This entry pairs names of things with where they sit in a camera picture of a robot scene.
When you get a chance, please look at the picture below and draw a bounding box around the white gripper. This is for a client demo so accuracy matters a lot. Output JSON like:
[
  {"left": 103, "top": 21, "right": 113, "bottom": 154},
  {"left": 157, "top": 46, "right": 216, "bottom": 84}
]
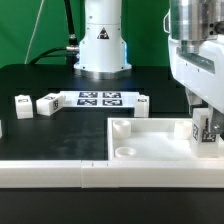
[{"left": 168, "top": 35, "right": 224, "bottom": 134}]

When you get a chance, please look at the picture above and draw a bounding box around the white square tabletop part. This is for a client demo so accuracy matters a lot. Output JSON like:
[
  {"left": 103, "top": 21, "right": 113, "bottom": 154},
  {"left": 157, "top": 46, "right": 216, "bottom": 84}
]
[{"left": 107, "top": 118, "right": 224, "bottom": 161}]

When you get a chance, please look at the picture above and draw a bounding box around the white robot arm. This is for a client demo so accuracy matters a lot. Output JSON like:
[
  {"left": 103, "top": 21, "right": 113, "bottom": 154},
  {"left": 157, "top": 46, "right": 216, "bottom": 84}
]
[{"left": 74, "top": 0, "right": 224, "bottom": 134}]

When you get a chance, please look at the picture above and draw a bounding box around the white U-shaped obstacle fence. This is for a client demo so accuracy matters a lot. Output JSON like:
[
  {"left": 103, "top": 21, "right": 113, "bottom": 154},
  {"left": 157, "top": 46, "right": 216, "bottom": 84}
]
[{"left": 0, "top": 160, "right": 224, "bottom": 188}]

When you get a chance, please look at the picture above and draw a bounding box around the white part at left edge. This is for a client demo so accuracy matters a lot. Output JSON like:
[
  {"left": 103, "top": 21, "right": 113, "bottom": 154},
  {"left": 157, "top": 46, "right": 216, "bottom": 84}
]
[{"left": 0, "top": 120, "right": 2, "bottom": 139}]

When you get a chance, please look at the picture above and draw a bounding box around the white fiducial marker base plate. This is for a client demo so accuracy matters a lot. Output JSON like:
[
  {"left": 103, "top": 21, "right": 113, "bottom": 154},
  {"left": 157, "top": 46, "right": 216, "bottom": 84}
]
[{"left": 61, "top": 91, "right": 139, "bottom": 108}]

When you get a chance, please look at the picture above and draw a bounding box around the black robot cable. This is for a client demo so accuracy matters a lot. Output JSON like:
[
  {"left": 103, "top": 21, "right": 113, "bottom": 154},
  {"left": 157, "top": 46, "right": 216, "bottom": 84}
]
[{"left": 28, "top": 0, "right": 81, "bottom": 65}]

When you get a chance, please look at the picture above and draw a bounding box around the thin white cable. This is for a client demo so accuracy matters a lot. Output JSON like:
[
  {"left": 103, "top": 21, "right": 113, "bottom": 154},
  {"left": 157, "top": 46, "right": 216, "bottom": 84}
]
[{"left": 24, "top": 0, "right": 46, "bottom": 65}]

